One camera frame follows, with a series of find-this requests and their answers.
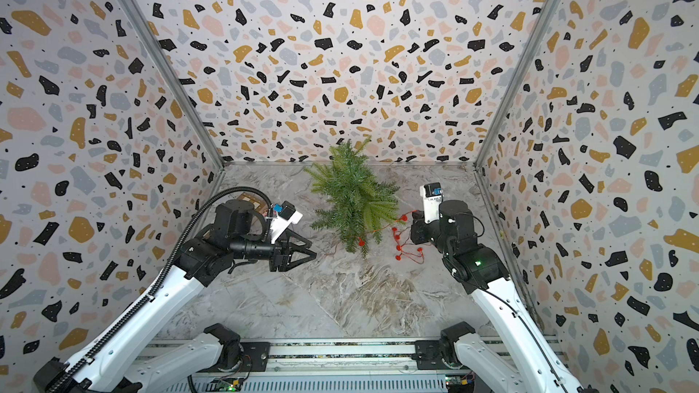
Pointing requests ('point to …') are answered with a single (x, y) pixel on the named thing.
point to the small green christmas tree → (357, 204)
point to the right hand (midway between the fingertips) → (414, 213)
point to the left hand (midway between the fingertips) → (313, 250)
